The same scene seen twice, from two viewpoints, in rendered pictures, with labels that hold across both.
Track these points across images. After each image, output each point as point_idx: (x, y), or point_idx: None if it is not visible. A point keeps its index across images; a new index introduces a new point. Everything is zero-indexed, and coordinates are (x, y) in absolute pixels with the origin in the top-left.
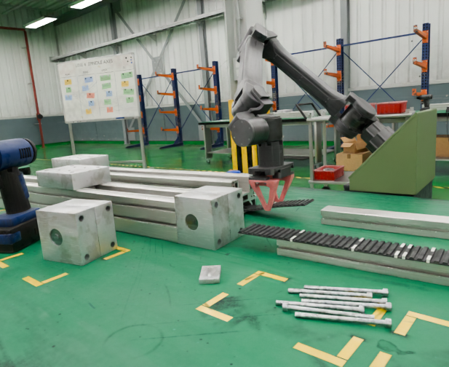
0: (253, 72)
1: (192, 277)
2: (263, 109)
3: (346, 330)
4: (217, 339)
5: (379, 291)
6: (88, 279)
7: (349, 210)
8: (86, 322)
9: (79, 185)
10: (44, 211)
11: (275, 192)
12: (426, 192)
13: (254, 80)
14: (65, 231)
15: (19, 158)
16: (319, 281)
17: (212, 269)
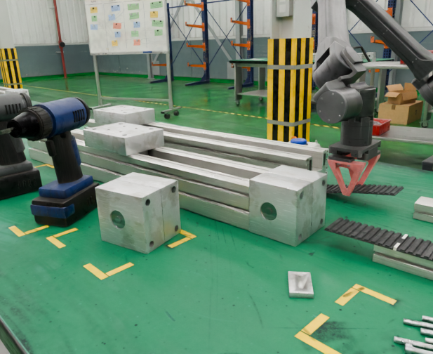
0: (339, 27)
1: (278, 286)
2: (354, 76)
3: None
4: None
5: None
6: (157, 274)
7: None
8: (169, 341)
9: (132, 150)
10: (105, 189)
11: (359, 176)
12: None
13: (341, 38)
14: (129, 215)
15: (72, 121)
16: None
17: (302, 277)
